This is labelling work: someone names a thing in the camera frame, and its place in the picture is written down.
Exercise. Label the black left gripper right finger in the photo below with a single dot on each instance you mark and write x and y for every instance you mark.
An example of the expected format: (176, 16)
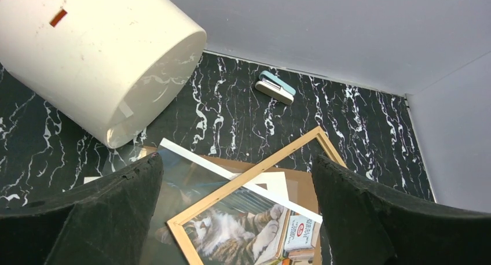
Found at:
(370, 223)

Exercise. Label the large white cylinder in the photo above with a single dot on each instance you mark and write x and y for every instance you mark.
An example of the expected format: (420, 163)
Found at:
(111, 66)

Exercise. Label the clear acrylic sheet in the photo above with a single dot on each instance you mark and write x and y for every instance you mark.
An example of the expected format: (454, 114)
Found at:
(126, 158)

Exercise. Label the cat and books photo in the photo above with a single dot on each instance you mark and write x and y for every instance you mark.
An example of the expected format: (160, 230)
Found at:
(214, 217)

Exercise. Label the light wooden picture frame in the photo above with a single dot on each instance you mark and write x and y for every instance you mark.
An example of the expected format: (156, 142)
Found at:
(176, 224)

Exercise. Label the teal white stapler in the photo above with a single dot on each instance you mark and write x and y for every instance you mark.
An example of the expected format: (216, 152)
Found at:
(274, 87)

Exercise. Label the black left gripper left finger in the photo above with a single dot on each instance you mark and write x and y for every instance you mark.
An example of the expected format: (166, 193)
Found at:
(105, 221)

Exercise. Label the white mat board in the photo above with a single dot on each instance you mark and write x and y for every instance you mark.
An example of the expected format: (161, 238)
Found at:
(196, 184)

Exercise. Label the brown backing board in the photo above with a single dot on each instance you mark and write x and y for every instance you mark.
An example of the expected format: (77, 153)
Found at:
(299, 186)

